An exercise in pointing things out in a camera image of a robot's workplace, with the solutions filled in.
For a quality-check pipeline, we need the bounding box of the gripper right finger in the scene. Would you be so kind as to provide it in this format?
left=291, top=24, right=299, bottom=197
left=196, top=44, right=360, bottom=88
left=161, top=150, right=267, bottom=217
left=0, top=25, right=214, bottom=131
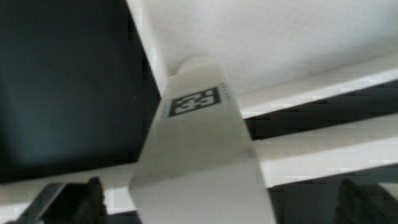
left=333, top=179, right=398, bottom=224

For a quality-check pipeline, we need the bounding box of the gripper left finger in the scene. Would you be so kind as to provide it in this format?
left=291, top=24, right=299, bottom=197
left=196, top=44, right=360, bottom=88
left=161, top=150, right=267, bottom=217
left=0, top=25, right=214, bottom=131
left=13, top=177, right=106, bottom=224

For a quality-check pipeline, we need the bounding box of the white desk leg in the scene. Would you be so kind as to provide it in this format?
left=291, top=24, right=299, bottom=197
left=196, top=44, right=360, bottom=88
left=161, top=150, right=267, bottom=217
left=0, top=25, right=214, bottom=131
left=129, top=57, right=275, bottom=224

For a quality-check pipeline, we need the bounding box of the white desk tabletop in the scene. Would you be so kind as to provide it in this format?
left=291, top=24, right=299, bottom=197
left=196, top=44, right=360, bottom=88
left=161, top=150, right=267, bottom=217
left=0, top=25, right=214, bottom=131
left=125, top=0, right=398, bottom=117

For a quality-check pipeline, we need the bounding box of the white U-shaped obstacle fence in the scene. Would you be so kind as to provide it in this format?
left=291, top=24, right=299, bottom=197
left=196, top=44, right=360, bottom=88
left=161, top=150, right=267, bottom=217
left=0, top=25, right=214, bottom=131
left=0, top=113, right=398, bottom=223

